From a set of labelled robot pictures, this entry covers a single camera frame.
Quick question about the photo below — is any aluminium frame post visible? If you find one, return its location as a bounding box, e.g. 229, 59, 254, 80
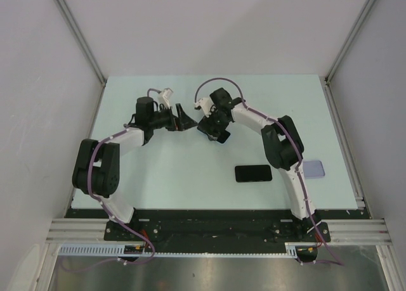
54, 0, 107, 87
324, 0, 378, 86

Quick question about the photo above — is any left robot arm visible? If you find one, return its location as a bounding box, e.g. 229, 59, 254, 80
72, 96, 197, 240

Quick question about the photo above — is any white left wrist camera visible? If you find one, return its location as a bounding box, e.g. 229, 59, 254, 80
158, 88, 173, 108

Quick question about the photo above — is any right aluminium frame post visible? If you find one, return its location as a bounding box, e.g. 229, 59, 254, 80
324, 0, 378, 86

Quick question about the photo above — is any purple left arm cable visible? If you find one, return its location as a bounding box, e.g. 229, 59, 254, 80
60, 87, 166, 275

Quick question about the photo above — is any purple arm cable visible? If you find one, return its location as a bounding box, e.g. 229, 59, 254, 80
193, 76, 345, 266
60, 87, 166, 275

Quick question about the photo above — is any white slotted cable duct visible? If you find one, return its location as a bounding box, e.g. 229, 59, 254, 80
58, 242, 318, 259

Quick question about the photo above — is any aluminium front rail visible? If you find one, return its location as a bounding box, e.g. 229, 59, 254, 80
46, 218, 392, 246

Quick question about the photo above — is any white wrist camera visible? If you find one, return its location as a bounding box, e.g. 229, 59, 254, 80
158, 88, 173, 108
194, 97, 217, 117

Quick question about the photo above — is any left aluminium frame post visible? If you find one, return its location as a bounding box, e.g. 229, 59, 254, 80
54, 0, 107, 87

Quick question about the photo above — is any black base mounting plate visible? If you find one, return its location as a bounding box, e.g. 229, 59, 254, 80
65, 208, 331, 253

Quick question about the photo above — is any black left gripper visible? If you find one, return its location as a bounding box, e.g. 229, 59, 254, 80
148, 103, 197, 131

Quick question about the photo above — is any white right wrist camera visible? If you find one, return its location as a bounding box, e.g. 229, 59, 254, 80
194, 97, 217, 117

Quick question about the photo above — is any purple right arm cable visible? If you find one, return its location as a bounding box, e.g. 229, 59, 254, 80
193, 76, 345, 266

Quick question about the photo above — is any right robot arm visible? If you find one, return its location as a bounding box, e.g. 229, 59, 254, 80
194, 88, 320, 241

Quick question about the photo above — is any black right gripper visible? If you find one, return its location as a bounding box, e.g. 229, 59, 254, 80
198, 107, 230, 142

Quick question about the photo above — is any lilac phone case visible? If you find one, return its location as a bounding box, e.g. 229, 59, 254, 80
303, 160, 325, 179

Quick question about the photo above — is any phone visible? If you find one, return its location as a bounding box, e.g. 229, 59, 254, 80
235, 165, 273, 183
197, 124, 230, 144

